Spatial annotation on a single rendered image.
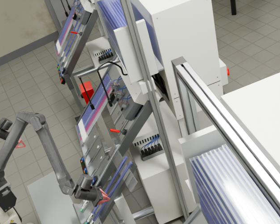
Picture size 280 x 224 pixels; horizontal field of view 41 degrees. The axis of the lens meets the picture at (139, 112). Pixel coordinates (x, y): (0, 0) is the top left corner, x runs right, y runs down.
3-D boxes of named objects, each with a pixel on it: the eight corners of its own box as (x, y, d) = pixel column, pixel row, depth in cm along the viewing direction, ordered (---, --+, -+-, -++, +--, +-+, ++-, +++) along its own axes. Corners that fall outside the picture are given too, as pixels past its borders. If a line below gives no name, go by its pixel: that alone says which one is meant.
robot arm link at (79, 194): (71, 194, 195) (75, 200, 191) (76, 182, 195) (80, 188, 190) (82, 196, 200) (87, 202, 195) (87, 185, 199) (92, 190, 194)
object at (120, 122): (128, 145, 234) (121, 142, 232) (104, 89, 285) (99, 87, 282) (155, 102, 221) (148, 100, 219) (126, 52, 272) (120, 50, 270)
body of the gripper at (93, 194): (96, 185, 204) (85, 182, 199) (103, 198, 196) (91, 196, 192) (91, 194, 206) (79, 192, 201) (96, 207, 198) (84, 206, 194)
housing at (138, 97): (153, 109, 224) (133, 102, 216) (131, 69, 261) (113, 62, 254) (160, 98, 220) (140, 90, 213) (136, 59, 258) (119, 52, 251)
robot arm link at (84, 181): (66, 186, 200) (61, 191, 192) (74, 167, 199) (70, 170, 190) (86, 196, 200) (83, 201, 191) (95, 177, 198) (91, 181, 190)
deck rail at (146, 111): (100, 190, 247) (92, 188, 244) (100, 188, 249) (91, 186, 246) (156, 105, 220) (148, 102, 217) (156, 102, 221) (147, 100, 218)
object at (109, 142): (103, 160, 363) (74, 99, 314) (98, 145, 382) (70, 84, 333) (126, 151, 365) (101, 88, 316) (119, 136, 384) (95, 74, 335)
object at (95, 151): (97, 186, 247) (93, 185, 246) (80, 126, 298) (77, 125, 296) (111, 165, 240) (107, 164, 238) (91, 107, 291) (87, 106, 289)
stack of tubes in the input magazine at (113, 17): (130, 78, 208) (116, 36, 191) (109, 39, 248) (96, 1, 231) (151, 70, 209) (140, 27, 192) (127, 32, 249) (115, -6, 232)
